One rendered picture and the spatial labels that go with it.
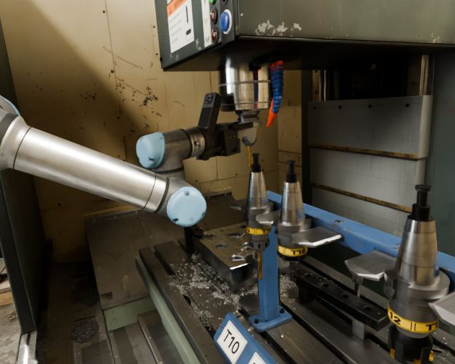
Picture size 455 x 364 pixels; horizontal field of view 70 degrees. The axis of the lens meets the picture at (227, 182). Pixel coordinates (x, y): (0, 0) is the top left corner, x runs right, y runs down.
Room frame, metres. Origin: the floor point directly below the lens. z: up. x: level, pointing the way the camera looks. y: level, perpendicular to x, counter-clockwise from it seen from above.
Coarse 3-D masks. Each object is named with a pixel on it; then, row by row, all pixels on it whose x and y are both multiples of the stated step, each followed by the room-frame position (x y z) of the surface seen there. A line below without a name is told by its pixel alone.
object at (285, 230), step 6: (276, 222) 0.52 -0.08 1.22; (282, 222) 0.51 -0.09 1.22; (306, 222) 0.50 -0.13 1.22; (276, 228) 0.53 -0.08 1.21; (282, 228) 0.50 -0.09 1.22; (288, 228) 0.49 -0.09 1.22; (294, 228) 0.49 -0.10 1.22; (300, 228) 0.49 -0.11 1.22; (306, 228) 0.50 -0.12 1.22; (282, 234) 0.50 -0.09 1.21; (288, 234) 0.50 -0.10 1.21
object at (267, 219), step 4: (268, 212) 0.59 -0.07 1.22; (272, 212) 0.59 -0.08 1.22; (276, 212) 0.59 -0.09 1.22; (256, 216) 0.58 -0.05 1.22; (260, 216) 0.57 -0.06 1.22; (264, 216) 0.57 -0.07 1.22; (268, 216) 0.57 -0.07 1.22; (272, 216) 0.57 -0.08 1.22; (276, 216) 0.57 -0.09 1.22; (256, 220) 0.56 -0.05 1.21; (260, 220) 0.55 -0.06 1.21; (264, 220) 0.55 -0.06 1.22; (268, 220) 0.55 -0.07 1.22; (272, 220) 0.55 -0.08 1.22; (264, 224) 0.54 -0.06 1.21; (268, 224) 0.54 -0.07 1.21; (272, 224) 0.54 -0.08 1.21
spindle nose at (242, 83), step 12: (228, 72) 0.88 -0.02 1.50; (240, 72) 0.86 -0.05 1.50; (252, 72) 0.86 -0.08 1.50; (264, 72) 0.87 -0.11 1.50; (228, 84) 0.88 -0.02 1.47; (240, 84) 0.86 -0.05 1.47; (252, 84) 0.86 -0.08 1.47; (264, 84) 0.87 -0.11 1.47; (228, 96) 0.88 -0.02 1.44; (240, 96) 0.86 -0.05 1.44; (252, 96) 0.86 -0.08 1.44; (264, 96) 0.87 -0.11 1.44; (228, 108) 0.88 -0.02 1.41; (240, 108) 0.86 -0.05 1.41; (252, 108) 0.86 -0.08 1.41; (264, 108) 0.87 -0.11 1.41
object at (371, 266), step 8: (360, 256) 0.39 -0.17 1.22; (368, 256) 0.39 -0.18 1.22; (376, 256) 0.39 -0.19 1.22; (384, 256) 0.39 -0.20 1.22; (392, 256) 0.39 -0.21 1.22; (352, 264) 0.37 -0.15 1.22; (360, 264) 0.37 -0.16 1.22; (368, 264) 0.37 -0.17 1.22; (376, 264) 0.37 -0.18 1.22; (384, 264) 0.37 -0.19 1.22; (352, 272) 0.36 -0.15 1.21; (360, 272) 0.35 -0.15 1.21; (368, 272) 0.35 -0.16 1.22; (376, 272) 0.35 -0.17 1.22; (376, 280) 0.34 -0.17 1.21
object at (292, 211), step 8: (288, 184) 0.51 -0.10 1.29; (296, 184) 0.51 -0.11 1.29; (288, 192) 0.51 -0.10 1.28; (296, 192) 0.51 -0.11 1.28; (288, 200) 0.51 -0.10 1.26; (296, 200) 0.51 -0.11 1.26; (280, 208) 0.52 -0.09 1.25; (288, 208) 0.51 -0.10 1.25; (296, 208) 0.50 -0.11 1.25; (280, 216) 0.52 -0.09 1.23; (288, 216) 0.50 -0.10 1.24; (296, 216) 0.50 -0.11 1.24; (304, 216) 0.51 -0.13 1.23
